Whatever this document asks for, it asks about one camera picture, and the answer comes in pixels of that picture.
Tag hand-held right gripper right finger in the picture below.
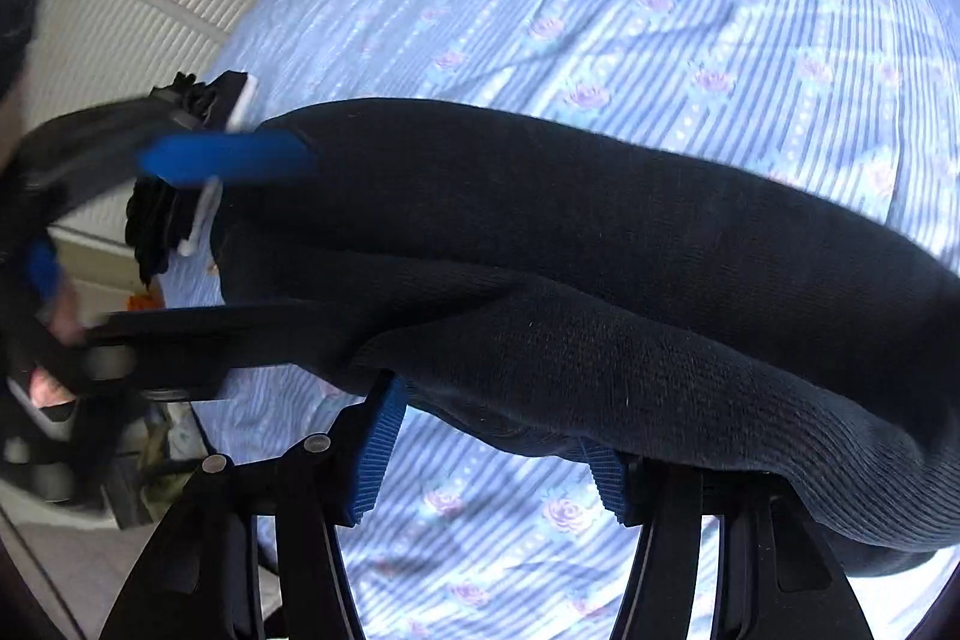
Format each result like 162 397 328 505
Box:
583 441 875 640

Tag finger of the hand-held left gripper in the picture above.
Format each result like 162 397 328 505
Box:
13 96 321 221
75 301 376 402

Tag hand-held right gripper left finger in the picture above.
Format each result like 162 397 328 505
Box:
97 372 410 640

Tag dark navy pants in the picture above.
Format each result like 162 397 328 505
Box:
126 72 960 579

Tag person's left hand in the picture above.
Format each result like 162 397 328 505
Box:
28 276 89 408

